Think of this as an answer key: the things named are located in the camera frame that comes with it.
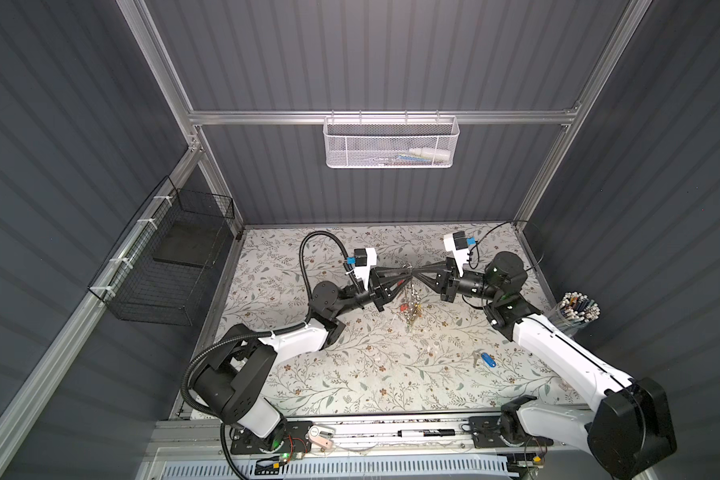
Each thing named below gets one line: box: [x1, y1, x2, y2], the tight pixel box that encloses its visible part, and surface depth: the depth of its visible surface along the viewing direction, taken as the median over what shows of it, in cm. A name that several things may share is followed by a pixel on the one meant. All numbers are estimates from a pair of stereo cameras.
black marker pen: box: [397, 428, 456, 438], surface depth 75 cm
